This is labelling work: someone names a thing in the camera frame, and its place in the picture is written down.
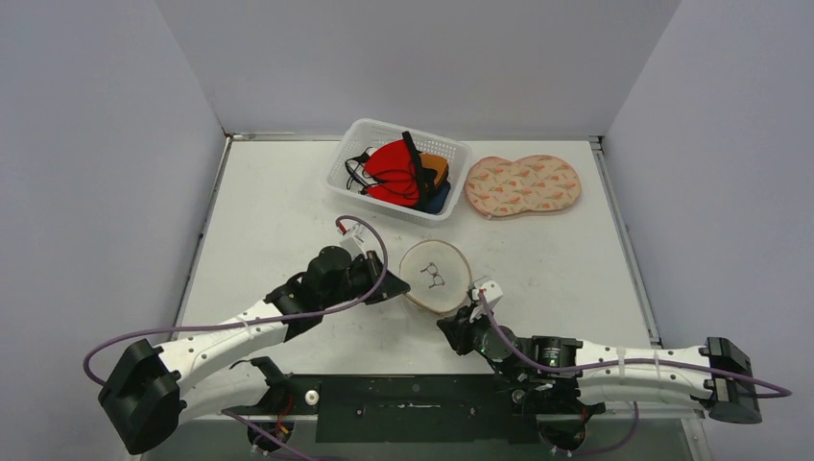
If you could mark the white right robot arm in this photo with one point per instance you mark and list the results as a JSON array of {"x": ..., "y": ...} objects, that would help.
[{"x": 550, "y": 374}]

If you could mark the black and white bra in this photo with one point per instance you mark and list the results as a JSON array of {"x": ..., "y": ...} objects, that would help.
[{"x": 358, "y": 178}]

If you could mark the navy blue bra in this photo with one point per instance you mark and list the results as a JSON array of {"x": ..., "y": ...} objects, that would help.
[{"x": 435, "y": 203}]

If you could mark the orange bra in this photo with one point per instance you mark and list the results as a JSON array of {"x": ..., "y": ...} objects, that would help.
[{"x": 435, "y": 169}]

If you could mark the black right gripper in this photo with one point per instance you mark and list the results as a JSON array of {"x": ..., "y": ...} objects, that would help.
[{"x": 461, "y": 324}]

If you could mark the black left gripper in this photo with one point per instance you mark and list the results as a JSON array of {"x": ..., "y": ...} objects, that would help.
[{"x": 395, "y": 287}]

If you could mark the white plastic basket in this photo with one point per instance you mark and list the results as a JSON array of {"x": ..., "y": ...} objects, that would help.
[{"x": 369, "y": 133}]

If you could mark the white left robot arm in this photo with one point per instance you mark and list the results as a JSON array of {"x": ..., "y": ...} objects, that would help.
[{"x": 153, "y": 389}]

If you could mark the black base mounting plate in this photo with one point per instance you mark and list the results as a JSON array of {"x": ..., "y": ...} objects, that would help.
[{"x": 420, "y": 409}]

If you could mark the white round mesh laundry bag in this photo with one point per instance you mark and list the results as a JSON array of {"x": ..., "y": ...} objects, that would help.
[{"x": 439, "y": 276}]

